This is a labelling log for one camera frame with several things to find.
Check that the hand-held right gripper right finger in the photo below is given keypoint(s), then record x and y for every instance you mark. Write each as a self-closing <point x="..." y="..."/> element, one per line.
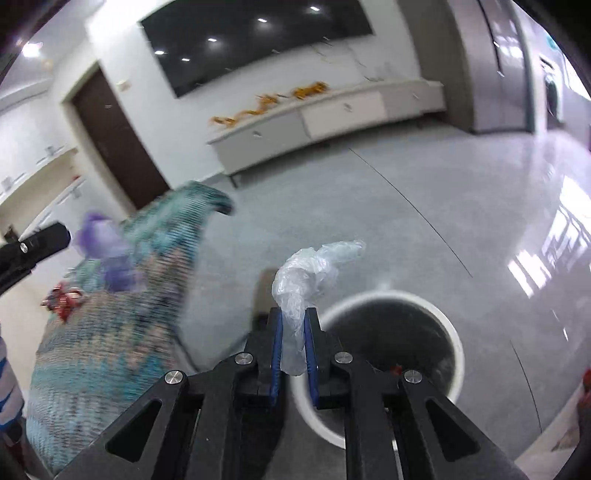
<point x="310" y="360"/>

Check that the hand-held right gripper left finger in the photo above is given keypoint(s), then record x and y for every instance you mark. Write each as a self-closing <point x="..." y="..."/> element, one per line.
<point x="277" y="355"/>

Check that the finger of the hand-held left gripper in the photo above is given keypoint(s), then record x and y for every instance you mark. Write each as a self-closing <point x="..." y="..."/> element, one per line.
<point x="41" y="242"/>

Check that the purple plastic bag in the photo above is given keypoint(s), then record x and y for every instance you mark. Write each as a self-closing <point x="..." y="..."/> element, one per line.
<point x="104" y="240"/>

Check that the small red wrapper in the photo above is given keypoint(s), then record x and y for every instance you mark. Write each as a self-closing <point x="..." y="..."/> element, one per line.
<point x="64" y="302"/>

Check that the long translucent plastic bag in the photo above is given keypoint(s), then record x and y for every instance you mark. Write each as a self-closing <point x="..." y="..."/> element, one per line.
<point x="300" y="277"/>

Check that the white round trash bin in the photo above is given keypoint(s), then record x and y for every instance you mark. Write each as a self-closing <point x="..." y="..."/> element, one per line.
<point x="392" y="332"/>

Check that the white lower shoe cabinet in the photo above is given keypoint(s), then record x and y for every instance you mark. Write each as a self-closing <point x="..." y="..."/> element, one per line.
<point x="46" y="207"/>

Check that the dark brown entrance door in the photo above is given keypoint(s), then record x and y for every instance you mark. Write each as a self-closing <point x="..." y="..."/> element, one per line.
<point x="120" y="143"/>

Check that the zigzag knitted blanket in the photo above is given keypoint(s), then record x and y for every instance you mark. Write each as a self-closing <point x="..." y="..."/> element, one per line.
<point x="115" y="346"/>

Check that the person's striped clothing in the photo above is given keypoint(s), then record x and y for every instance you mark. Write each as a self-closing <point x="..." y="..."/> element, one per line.
<point x="9" y="392"/>

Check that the grey white television stand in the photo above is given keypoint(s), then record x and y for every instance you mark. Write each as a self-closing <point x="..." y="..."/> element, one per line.
<point x="332" y="115"/>

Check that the long golden dragon ornament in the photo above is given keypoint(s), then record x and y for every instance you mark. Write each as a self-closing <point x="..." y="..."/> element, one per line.
<point x="249" y="110"/>

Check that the short golden dragon ornament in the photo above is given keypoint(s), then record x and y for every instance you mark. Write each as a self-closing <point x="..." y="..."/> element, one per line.
<point x="311" y="90"/>

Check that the grey refrigerator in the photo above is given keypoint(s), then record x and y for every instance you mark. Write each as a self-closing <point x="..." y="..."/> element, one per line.
<point x="494" y="64"/>

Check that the white upper wall cabinet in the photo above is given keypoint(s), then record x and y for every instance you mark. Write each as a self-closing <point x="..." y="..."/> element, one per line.
<point x="27" y="129"/>

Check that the wall light switch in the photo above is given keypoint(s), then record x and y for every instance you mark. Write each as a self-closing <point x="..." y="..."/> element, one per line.
<point x="123" y="85"/>

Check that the black wall television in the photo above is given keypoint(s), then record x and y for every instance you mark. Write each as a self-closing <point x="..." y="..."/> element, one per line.
<point x="258" y="41"/>

